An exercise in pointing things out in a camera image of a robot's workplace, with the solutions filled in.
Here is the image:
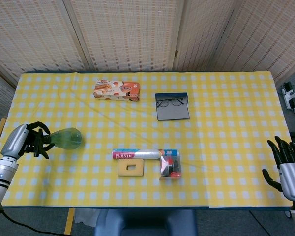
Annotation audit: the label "green spray bottle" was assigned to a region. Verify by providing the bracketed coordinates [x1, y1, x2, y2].
[33, 127, 83, 159]

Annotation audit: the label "yellow checkered tablecloth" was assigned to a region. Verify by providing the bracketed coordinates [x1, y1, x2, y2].
[0, 71, 294, 210]

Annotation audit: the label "woven folding screen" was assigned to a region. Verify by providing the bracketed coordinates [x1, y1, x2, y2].
[0, 0, 295, 111]

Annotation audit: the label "clear box of clips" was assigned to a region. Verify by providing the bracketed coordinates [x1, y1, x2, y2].
[159, 154, 183, 180]

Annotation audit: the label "yellow sponge with hole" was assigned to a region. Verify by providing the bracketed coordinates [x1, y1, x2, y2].
[118, 159, 145, 177]

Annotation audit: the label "black glasses case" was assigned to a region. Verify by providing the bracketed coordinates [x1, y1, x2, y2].
[155, 92, 190, 121]

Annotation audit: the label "white power strip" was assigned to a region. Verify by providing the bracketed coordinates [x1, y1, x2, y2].
[281, 82, 295, 110]

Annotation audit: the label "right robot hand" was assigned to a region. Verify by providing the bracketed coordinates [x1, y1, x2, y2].
[262, 135, 295, 203]

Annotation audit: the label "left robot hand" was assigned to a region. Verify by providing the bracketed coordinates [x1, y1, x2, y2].
[0, 121, 55, 160]

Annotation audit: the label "orange snack box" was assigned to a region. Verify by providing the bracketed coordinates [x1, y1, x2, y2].
[93, 80, 141, 102]

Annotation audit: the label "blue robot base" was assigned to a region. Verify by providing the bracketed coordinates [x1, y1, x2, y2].
[94, 208, 199, 236]

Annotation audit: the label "plastic wrap roll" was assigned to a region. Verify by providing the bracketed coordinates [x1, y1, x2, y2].
[112, 148, 180, 161]

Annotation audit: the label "black rimmed eyeglasses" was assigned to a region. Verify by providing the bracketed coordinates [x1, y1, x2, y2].
[156, 98, 184, 109]

